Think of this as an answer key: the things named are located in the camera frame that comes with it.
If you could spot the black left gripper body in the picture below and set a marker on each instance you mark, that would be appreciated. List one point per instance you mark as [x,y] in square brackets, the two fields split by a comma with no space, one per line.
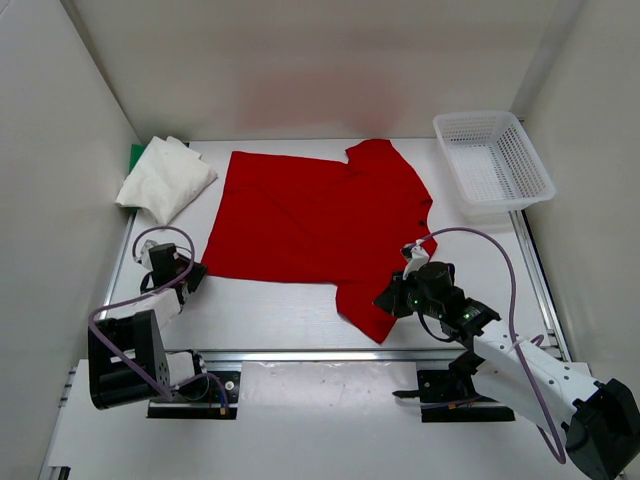
[186,265]

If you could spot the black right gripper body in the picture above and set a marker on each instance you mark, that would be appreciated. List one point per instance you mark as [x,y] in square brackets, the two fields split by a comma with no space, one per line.
[410,297]

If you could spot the red t shirt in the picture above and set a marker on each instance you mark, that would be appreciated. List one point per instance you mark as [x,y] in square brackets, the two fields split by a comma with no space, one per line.
[292,219]

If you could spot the white t shirt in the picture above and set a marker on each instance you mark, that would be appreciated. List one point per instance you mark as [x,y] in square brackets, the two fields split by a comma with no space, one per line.
[165,179]

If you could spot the green polo t shirt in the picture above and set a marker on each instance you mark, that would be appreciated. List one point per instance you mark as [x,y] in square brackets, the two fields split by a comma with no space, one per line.
[136,152]

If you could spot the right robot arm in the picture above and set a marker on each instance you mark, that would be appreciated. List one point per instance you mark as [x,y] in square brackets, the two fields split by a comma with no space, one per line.
[597,423]

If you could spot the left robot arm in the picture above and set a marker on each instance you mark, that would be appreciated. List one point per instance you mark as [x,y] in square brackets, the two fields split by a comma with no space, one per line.
[136,331]

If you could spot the white plastic mesh basket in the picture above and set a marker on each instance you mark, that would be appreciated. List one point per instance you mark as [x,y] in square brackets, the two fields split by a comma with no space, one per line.
[493,163]

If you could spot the aluminium front rail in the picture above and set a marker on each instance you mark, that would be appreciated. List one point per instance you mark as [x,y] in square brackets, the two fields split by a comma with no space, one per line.
[332,356]

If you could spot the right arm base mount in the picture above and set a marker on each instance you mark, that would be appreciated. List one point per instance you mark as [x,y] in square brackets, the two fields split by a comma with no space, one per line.
[448,396]

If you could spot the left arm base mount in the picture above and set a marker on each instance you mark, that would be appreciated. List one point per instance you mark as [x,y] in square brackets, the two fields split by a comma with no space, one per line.
[199,389]

